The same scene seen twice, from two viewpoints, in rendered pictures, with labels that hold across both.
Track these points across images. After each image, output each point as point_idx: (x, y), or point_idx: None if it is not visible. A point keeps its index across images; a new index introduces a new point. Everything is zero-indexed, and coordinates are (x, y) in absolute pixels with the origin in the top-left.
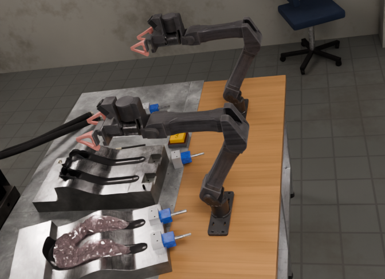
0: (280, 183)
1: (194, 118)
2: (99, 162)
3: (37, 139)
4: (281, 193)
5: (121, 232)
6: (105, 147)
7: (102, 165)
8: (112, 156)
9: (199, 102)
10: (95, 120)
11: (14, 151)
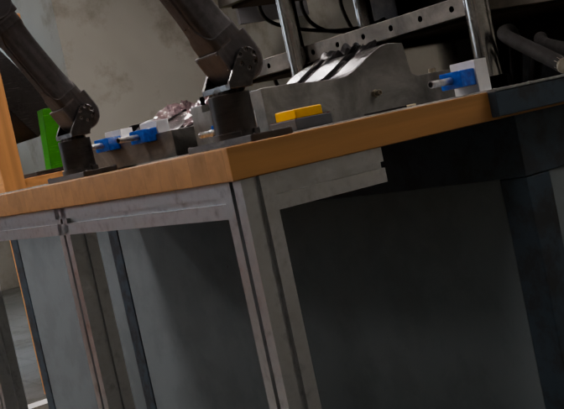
0: (8, 194)
1: None
2: (331, 73)
3: (513, 33)
4: (8, 212)
5: (179, 123)
6: (358, 64)
7: (321, 78)
8: (332, 78)
9: (391, 112)
10: (551, 63)
11: (497, 30)
